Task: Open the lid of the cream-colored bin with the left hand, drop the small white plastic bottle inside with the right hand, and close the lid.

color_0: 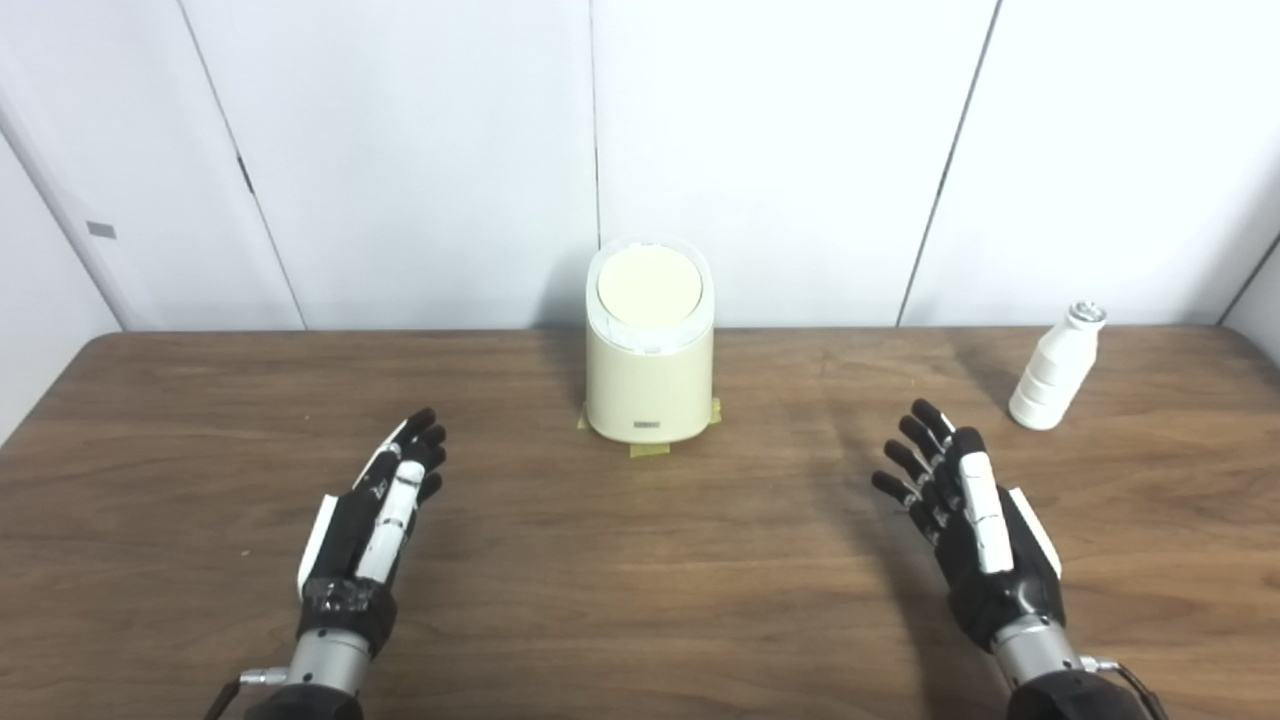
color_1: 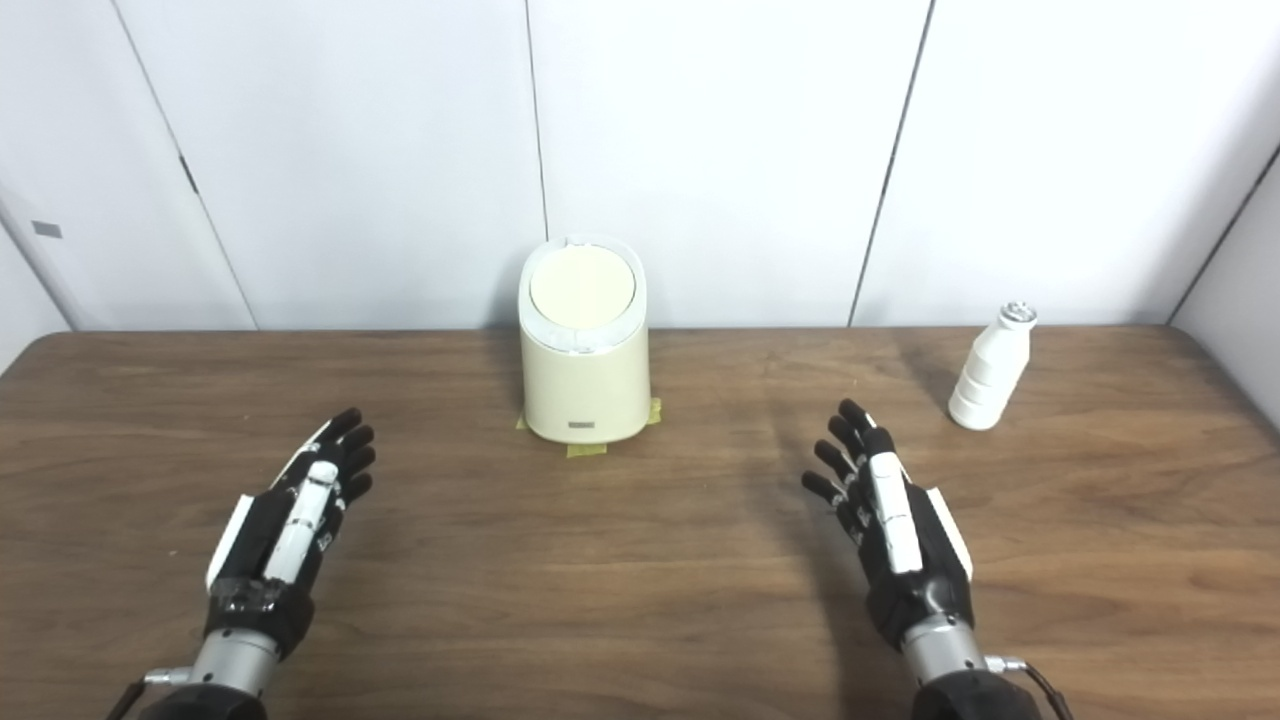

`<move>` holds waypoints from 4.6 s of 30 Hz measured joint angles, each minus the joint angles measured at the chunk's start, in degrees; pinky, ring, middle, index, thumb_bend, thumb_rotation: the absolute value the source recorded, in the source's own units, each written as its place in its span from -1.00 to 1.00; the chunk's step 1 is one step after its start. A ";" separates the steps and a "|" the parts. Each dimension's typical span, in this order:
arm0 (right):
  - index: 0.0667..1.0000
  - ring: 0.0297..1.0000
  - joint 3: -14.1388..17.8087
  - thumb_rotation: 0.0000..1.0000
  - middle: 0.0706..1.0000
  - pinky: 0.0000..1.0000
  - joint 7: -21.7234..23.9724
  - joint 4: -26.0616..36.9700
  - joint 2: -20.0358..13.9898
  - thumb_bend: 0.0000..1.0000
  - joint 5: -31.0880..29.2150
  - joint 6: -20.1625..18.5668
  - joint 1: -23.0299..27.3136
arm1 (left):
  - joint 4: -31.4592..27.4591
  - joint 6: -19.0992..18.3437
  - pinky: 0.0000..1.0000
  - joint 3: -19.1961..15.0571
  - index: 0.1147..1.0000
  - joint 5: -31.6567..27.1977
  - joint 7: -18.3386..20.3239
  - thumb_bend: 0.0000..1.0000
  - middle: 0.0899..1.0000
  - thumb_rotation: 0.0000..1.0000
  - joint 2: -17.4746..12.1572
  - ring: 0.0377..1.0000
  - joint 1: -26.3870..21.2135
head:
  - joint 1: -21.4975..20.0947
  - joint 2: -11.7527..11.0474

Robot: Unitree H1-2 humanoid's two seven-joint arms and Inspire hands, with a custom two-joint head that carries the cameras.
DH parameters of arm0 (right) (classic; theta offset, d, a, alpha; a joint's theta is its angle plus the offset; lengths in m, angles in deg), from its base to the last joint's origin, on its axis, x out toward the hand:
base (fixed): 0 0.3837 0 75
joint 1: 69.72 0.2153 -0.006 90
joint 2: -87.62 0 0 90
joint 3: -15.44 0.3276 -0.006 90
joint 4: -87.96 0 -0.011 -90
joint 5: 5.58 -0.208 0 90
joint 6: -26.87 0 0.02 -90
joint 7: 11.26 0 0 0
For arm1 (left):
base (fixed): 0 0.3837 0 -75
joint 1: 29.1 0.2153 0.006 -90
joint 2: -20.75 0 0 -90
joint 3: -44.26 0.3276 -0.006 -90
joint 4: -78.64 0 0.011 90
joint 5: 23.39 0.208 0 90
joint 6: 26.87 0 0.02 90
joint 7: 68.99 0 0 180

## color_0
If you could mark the cream-colored bin with lid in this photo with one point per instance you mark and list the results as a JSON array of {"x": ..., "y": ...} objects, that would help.
[{"x": 648, "y": 380}]

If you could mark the small white plastic bottle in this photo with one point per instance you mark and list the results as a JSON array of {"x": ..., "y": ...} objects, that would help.
[{"x": 1050, "y": 375}]

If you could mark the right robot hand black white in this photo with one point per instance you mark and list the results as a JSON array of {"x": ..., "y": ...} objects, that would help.
[{"x": 985, "y": 560}]

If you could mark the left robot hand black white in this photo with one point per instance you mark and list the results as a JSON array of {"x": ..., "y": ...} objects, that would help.
[{"x": 345, "y": 540}]

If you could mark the black wall panel hinge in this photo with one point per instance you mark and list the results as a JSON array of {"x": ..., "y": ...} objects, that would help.
[{"x": 245, "y": 175}]

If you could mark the small grey wall label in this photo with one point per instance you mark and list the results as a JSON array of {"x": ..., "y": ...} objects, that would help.
[{"x": 101, "y": 230}]

